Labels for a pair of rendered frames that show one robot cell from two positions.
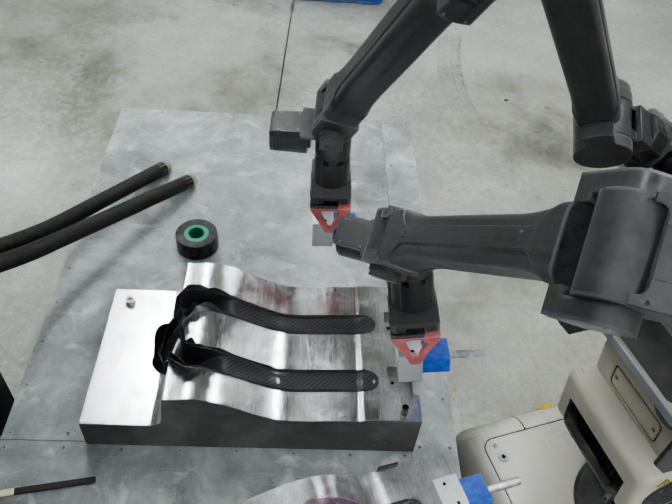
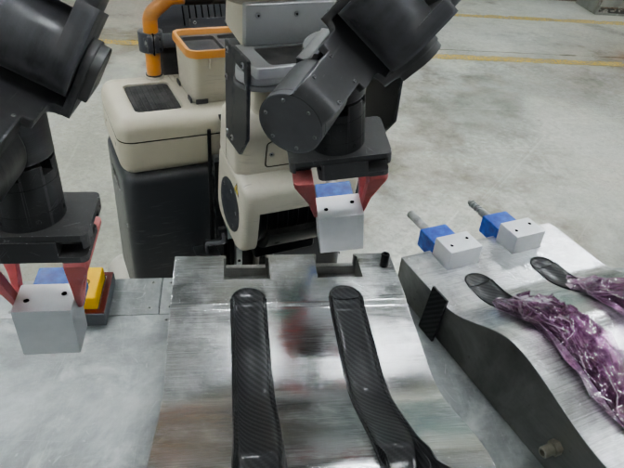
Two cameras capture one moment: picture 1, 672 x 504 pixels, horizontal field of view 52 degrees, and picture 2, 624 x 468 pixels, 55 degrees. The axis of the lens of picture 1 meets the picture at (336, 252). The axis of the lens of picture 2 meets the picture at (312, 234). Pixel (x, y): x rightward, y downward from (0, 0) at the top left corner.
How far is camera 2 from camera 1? 92 cm
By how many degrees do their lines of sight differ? 69
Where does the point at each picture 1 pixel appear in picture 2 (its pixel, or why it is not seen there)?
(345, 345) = (288, 319)
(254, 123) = not seen: outside the picture
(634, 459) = not seen: hidden behind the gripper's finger
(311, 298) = (192, 365)
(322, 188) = (61, 222)
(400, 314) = (367, 146)
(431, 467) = (422, 266)
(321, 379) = (350, 347)
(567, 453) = not seen: hidden behind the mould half
